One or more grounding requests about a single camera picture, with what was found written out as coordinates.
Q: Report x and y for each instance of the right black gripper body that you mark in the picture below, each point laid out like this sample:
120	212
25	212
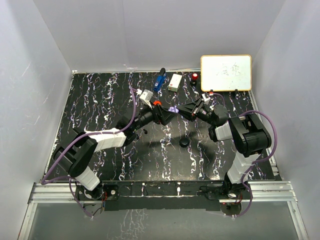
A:
205	113

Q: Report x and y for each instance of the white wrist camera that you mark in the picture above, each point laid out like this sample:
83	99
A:
206	99
145	96

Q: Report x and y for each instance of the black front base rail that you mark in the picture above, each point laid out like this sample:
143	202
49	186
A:
158	195

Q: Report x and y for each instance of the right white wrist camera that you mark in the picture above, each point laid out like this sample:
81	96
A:
206	99

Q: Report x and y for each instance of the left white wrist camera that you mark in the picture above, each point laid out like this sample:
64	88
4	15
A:
145	96

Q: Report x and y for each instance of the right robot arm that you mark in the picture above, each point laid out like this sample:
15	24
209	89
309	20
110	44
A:
249	135

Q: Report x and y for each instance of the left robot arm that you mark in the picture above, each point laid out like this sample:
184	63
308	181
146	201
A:
76	160

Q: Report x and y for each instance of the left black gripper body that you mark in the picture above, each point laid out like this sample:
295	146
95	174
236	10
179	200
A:
146	117

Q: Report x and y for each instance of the white whiteboard wooden frame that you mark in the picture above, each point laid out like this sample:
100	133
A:
226	73

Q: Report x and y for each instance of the blue black stapler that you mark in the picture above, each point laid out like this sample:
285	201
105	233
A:
160	78

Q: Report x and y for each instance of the red emergency stop button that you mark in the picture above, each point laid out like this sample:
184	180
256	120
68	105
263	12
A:
194	79

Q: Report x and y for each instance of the white rectangular box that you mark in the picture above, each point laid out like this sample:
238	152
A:
174	83

